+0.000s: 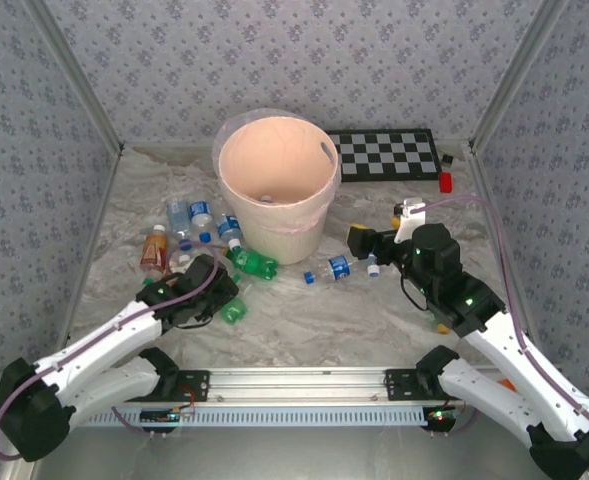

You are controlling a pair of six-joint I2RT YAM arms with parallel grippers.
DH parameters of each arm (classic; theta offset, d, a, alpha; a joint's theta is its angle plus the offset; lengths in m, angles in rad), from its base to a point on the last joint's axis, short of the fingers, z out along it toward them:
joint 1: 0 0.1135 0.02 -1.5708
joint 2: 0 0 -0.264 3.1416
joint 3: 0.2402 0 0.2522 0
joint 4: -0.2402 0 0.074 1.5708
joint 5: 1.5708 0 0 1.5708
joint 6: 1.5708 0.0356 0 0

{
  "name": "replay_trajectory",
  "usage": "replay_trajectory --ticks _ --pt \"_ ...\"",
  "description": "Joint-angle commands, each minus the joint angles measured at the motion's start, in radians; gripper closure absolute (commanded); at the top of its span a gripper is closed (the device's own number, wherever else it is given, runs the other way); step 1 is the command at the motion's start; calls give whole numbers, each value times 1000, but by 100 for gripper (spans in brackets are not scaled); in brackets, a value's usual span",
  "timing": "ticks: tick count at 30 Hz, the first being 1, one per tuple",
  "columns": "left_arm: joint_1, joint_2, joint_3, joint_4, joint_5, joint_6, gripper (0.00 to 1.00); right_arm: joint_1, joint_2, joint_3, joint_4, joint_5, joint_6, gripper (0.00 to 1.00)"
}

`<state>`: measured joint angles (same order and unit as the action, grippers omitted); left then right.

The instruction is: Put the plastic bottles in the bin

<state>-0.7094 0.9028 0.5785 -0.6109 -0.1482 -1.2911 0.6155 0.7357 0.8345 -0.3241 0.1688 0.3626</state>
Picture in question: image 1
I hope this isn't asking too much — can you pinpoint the crushed green plastic bottle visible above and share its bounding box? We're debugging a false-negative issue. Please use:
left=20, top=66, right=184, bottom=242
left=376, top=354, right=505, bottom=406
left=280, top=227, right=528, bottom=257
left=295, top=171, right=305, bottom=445
left=219, top=295, right=250, bottom=327

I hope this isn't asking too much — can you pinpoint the red orange label bottle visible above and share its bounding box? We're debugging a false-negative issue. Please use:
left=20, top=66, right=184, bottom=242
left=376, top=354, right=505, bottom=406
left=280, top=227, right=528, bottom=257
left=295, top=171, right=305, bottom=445
left=140, top=223, right=169, bottom=274

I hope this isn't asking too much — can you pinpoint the large green plastic bottle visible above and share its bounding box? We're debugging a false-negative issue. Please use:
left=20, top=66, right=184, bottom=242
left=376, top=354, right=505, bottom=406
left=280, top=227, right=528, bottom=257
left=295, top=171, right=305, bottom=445
left=225, top=248, right=280, bottom=281

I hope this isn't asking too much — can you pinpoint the blue label bottle white cap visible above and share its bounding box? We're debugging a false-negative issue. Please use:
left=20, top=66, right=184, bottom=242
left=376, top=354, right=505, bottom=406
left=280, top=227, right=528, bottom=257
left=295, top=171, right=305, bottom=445
left=216, top=213, right=244, bottom=251

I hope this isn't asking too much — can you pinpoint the clear bottle pale label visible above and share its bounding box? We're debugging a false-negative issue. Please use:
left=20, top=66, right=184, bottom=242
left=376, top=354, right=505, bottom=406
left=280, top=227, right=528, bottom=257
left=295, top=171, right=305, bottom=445
left=166, top=197, right=195, bottom=251

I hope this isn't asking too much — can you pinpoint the beige plastic bin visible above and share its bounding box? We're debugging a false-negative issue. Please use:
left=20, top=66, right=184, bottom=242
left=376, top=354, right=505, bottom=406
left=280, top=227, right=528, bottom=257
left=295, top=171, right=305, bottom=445
left=216, top=113, right=343, bottom=266

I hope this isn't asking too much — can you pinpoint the pink translucent bin liner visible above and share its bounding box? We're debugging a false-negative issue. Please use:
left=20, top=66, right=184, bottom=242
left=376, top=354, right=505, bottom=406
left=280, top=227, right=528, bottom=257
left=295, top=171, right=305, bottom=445
left=212, top=107, right=344, bottom=236

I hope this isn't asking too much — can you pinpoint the black white checkerboard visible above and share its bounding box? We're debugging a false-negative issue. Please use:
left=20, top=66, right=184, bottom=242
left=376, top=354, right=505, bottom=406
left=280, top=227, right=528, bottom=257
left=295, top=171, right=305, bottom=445
left=323, top=128, right=443, bottom=184

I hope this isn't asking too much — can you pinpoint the left circuit board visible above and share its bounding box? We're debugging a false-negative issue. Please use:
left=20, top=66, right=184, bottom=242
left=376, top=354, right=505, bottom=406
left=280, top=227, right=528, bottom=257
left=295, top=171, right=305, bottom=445
left=140, top=407, right=195, bottom=425

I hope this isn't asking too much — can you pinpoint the circuit board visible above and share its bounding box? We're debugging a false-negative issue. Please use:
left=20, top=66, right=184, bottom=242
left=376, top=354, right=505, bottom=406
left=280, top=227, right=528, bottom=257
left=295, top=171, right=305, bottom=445
left=140, top=407, right=195, bottom=425
left=422, top=407, right=459, bottom=426

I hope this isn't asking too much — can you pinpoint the right circuit board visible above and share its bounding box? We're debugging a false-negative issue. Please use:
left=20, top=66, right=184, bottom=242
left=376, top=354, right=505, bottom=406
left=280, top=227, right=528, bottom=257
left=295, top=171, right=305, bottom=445
left=422, top=407, right=459, bottom=426

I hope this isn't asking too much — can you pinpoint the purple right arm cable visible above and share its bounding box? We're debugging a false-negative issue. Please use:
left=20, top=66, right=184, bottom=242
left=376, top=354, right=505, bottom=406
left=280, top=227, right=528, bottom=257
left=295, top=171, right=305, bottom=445
left=413, top=193, right=589, bottom=479

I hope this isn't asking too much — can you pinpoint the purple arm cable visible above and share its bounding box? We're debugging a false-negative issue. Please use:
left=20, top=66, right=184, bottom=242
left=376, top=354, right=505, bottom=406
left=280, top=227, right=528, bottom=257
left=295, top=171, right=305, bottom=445
left=413, top=193, right=589, bottom=479
left=0, top=243, right=221, bottom=461

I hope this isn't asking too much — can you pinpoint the black left mount plate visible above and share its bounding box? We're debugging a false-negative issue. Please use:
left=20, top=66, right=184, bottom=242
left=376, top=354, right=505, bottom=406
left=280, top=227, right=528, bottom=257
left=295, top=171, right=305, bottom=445
left=176, top=369, right=211, bottom=402

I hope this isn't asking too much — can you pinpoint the black mount plate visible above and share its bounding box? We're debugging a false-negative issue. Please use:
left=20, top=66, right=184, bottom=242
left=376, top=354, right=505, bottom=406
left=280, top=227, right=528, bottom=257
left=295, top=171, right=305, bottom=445
left=176, top=369, right=211, bottom=402
left=384, top=369, right=425, bottom=401

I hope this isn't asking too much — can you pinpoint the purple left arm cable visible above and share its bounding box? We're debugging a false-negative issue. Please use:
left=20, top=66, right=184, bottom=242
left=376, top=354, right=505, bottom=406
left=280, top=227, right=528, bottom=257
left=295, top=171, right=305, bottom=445
left=0, top=243, right=221, bottom=461

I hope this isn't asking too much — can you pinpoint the black right mount plate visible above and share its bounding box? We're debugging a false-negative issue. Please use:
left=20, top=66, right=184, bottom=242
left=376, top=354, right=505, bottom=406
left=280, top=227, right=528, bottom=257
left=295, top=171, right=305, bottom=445
left=384, top=369, right=425, bottom=401

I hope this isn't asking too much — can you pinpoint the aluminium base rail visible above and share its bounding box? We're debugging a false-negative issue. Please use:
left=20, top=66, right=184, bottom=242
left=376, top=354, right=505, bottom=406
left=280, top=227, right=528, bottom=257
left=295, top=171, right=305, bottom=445
left=208, top=368, right=390, bottom=402

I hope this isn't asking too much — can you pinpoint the grey slotted cable duct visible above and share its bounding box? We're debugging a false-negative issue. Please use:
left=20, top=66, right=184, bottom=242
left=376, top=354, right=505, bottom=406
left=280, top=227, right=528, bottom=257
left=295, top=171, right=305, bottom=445
left=81, top=405, right=433, bottom=427

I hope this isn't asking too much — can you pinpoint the aluminium frame post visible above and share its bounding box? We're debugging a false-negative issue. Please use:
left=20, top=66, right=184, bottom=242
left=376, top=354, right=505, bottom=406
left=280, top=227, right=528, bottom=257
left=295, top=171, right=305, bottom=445
left=23, top=0, right=125, bottom=154
left=468, top=0, right=570, bottom=154

